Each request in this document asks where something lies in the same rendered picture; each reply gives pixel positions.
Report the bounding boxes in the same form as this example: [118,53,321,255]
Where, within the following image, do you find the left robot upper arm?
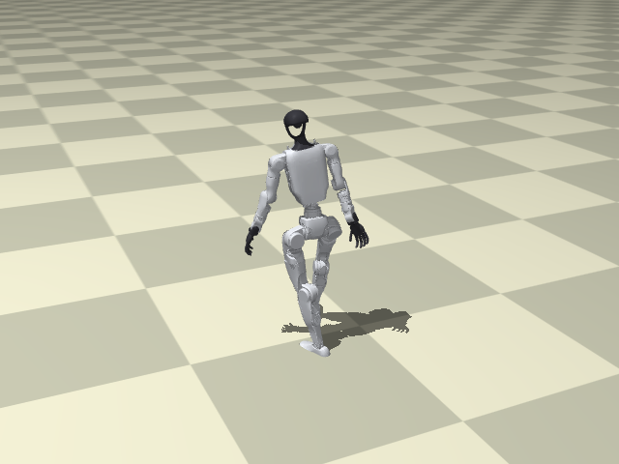
[261,153,286,204]

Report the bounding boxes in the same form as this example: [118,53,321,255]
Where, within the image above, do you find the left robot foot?
[300,340,330,357]

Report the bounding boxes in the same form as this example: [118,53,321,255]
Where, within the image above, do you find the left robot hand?
[245,226,259,255]

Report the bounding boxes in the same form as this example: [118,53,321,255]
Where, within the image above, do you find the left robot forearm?
[251,191,271,233]

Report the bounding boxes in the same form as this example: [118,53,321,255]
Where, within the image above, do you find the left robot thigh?
[282,225,318,302]

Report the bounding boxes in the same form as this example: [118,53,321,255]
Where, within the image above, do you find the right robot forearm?
[337,176,357,222]

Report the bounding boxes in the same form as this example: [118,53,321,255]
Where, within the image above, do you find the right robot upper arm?
[321,143,345,190]

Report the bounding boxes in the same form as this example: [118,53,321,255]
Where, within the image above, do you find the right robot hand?
[347,213,368,248]

